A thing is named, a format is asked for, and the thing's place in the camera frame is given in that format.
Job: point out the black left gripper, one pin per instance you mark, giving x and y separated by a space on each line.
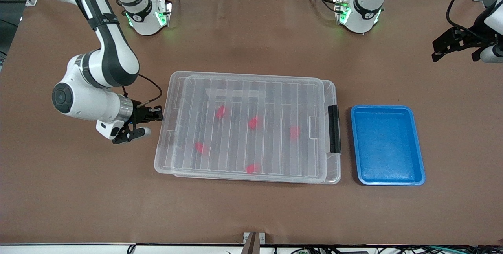
472 36

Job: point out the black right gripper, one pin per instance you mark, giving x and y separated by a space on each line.
140 113

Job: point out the clear plastic box lid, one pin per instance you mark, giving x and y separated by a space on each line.
235 155

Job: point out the red block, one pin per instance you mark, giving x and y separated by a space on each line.
294 132
221 111
200 148
252 168
254 122

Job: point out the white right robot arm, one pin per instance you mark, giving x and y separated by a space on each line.
114 57

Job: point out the clear plastic storage box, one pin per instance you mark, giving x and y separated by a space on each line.
334 171

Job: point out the metal base connector plate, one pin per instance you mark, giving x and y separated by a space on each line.
341 10
165 12

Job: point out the blue plastic tray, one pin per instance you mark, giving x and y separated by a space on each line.
389 148

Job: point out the brown table mat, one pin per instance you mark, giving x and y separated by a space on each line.
251 214

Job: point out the metal table edge bracket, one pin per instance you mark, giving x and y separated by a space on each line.
254 240

